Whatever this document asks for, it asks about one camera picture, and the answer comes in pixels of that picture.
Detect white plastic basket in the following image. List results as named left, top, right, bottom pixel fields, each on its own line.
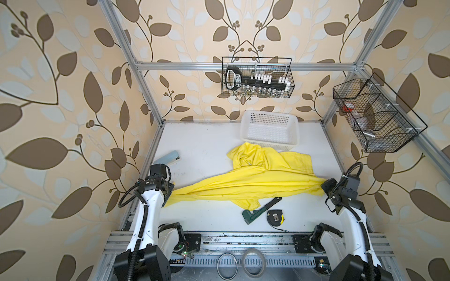
left=240, top=110, right=300, bottom=151

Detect red item in basket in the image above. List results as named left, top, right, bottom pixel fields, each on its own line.
left=342, top=102, right=355, bottom=114

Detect yellow trousers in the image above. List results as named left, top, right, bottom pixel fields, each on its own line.
left=167, top=142, right=325, bottom=210

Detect black tape measure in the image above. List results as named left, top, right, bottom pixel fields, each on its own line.
left=267, top=210, right=284, bottom=228

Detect black wire basket right wall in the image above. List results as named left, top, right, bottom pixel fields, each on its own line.
left=333, top=73, right=428, bottom=153

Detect light blue stapler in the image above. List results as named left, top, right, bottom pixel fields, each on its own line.
left=152, top=151, right=181, bottom=166

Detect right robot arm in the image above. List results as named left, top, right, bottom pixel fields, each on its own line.
left=309, top=174, right=393, bottom=281

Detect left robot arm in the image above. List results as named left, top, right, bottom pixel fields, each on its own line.
left=113, top=164, right=185, bottom=281

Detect grey tape roll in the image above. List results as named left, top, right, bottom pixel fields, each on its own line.
left=241, top=248, right=267, bottom=279

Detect black wire basket back wall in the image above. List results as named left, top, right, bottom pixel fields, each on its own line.
left=221, top=56, right=295, bottom=99

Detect black socket set holder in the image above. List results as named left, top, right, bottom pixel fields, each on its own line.
left=221, top=65, right=295, bottom=91

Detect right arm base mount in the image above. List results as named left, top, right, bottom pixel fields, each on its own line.
left=292, top=233, right=325, bottom=254

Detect black wire basket wall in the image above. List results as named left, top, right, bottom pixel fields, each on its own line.
left=333, top=73, right=428, bottom=153
left=221, top=56, right=295, bottom=99

